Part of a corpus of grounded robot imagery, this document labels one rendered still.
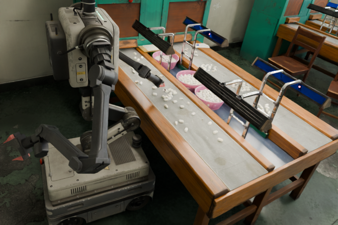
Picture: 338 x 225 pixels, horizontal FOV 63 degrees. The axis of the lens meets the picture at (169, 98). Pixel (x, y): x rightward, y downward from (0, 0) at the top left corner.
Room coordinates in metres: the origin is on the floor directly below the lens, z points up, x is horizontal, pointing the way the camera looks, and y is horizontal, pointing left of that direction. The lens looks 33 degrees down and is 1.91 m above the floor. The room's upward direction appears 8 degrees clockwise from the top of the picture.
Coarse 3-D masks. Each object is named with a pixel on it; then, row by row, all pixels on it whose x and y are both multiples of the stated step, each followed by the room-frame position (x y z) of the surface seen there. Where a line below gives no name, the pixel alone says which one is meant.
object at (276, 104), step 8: (272, 72) 1.73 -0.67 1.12; (280, 72) 1.78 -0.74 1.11; (264, 80) 1.70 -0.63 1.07; (296, 80) 1.66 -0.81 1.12; (264, 96) 1.67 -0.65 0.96; (280, 96) 1.58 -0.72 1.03; (264, 112) 1.64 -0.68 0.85; (272, 112) 1.58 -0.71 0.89; (272, 120) 1.58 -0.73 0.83; (256, 128) 1.64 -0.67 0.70; (264, 136) 1.57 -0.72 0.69
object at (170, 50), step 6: (138, 24) 2.38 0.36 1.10; (138, 30) 2.33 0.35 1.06; (144, 30) 2.28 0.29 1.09; (150, 30) 2.23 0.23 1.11; (144, 36) 2.22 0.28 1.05; (150, 36) 2.17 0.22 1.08; (150, 42) 2.14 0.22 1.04; (156, 42) 2.08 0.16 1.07; (162, 42) 2.04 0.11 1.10; (162, 48) 1.99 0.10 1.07; (168, 48) 1.95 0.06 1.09; (168, 54) 1.94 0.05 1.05
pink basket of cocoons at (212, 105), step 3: (198, 87) 2.00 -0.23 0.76; (201, 87) 2.02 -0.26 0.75; (204, 87) 2.04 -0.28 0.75; (195, 90) 1.93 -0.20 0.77; (198, 90) 1.99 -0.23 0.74; (195, 93) 1.89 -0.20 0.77; (198, 96) 1.85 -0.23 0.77; (201, 99) 1.82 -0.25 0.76; (204, 102) 1.81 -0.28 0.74; (207, 102) 1.80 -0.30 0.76; (210, 102) 1.79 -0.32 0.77; (213, 102) 1.79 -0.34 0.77; (216, 102) 1.80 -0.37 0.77; (219, 102) 1.81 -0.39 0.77; (222, 102) 1.84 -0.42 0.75; (210, 105) 1.81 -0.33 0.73; (213, 105) 1.81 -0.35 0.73; (216, 105) 1.81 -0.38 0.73; (219, 105) 1.84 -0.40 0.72; (210, 108) 1.82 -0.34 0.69; (213, 108) 1.82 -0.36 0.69; (216, 108) 1.84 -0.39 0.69
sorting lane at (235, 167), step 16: (144, 64) 2.32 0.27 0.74; (144, 80) 2.03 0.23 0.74; (160, 96) 1.81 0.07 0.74; (176, 96) 1.85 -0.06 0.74; (176, 112) 1.63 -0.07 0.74; (192, 112) 1.66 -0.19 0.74; (176, 128) 1.45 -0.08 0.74; (192, 128) 1.48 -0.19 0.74; (208, 128) 1.50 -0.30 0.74; (192, 144) 1.32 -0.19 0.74; (208, 144) 1.34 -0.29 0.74; (224, 144) 1.36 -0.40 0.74; (208, 160) 1.20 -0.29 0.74; (224, 160) 1.22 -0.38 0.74; (240, 160) 1.24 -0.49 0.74; (224, 176) 1.09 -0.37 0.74; (240, 176) 1.11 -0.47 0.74; (256, 176) 1.12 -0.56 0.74
